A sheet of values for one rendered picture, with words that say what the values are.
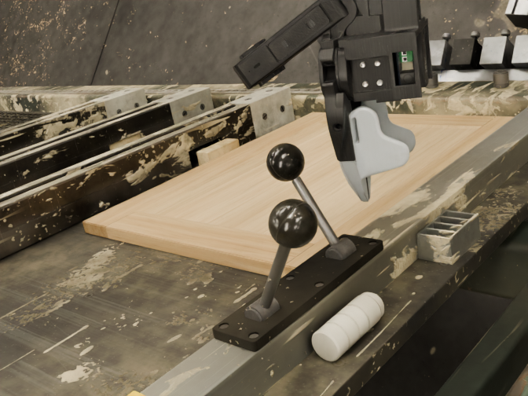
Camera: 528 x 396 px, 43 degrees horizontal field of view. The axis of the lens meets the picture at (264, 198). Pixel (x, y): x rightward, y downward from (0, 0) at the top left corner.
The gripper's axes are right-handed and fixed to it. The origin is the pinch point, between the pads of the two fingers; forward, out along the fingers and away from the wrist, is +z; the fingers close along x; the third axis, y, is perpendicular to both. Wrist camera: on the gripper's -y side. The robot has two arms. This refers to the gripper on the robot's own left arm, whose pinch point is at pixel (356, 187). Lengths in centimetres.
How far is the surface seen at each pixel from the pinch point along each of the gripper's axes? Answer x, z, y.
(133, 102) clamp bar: 84, 7, -76
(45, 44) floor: 266, 6, -243
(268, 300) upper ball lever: -11.1, 5.5, -5.7
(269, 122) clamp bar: 64, 10, -33
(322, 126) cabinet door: 60, 10, -22
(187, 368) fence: -17.4, 8.2, -10.8
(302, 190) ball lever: 1.7, 0.8, -5.9
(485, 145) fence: 35.3, 8.1, 8.9
